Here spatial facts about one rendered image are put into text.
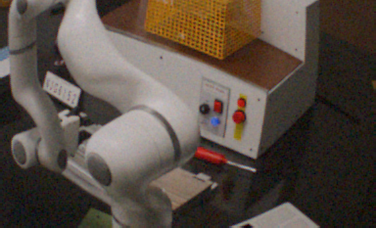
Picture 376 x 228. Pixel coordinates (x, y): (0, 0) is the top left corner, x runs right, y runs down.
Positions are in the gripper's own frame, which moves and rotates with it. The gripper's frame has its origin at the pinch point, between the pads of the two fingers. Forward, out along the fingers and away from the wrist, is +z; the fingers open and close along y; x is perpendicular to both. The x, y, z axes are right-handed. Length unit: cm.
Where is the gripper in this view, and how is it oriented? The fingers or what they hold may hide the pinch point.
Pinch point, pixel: (84, 128)
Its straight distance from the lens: 231.4
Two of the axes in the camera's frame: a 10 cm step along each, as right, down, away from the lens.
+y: -2.1, 9.1, 3.5
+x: 8.2, 3.6, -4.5
